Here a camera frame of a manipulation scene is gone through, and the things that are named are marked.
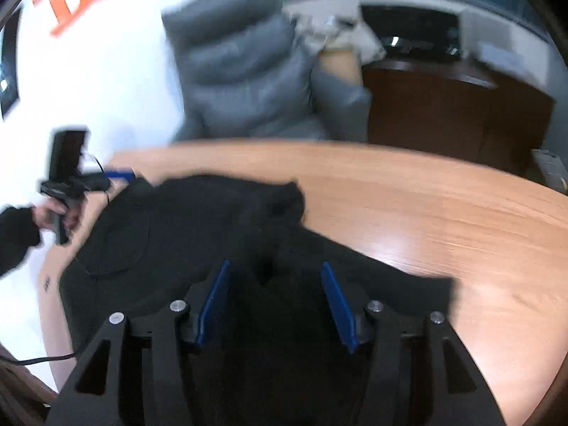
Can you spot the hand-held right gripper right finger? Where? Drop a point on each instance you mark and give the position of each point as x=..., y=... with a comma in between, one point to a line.
x=339, y=308

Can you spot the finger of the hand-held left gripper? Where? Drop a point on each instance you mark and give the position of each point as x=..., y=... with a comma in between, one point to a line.
x=120, y=174

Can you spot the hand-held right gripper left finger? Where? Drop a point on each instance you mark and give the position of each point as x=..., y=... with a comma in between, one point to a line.
x=214, y=306

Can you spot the black garment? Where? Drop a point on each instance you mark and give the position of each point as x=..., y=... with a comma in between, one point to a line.
x=213, y=239

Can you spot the person's left forearm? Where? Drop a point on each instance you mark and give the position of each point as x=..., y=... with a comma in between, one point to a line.
x=17, y=237

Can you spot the person's left hand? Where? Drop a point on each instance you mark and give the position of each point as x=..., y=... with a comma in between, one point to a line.
x=57, y=215

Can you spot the wooden table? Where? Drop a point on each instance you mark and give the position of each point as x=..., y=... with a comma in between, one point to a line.
x=421, y=213

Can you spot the grey padded chair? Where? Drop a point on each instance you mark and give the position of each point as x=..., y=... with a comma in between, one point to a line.
x=248, y=71

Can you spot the dark wooden cabinet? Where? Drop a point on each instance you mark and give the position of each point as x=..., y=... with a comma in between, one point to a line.
x=457, y=111

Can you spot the black monitor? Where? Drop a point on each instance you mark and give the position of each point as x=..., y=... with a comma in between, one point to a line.
x=410, y=29

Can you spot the black wall screen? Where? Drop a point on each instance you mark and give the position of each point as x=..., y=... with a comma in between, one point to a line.
x=9, y=64

